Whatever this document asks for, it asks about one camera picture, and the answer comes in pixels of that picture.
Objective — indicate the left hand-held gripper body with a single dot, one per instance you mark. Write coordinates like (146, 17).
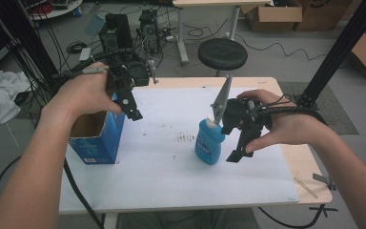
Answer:
(128, 74)

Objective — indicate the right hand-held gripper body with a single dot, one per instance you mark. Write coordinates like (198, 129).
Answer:
(239, 113)

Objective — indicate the blue plastic bottle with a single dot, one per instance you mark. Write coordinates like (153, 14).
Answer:
(208, 143)

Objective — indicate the blue cardboard box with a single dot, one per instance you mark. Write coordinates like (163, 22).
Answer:
(97, 136)

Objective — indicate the person's left hand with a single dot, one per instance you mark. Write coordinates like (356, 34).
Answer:
(79, 93)

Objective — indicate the person's right hand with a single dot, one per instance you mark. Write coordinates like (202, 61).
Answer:
(290, 125)

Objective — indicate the large black computer tower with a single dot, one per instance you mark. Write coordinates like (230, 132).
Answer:
(116, 31)

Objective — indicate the white power strip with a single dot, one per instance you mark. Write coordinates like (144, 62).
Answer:
(85, 54)

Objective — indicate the slim black computer tower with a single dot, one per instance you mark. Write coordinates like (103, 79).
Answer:
(149, 30)

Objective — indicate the white table mat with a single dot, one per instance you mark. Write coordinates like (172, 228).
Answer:
(178, 165)

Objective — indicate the black round stool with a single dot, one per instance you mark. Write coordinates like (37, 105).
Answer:
(222, 54)

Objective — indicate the wooden stick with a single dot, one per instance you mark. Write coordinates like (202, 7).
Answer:
(305, 187)

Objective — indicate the grey metal clamp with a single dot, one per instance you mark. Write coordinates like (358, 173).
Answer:
(324, 180)

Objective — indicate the dark floor mat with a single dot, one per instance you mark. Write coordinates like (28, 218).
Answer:
(333, 108)

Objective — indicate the round white table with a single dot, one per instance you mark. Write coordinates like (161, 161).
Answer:
(57, 8)

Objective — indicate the open brown cardboard box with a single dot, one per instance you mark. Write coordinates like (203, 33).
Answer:
(273, 14)

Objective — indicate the white desk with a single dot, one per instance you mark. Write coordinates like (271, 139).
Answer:
(222, 3)

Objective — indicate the closed brown cardboard box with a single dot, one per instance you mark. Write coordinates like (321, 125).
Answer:
(322, 14)

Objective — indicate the white cloth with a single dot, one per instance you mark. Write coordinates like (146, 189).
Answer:
(0, 95)

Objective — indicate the black metal stand post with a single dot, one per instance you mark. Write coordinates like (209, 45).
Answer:
(340, 54)

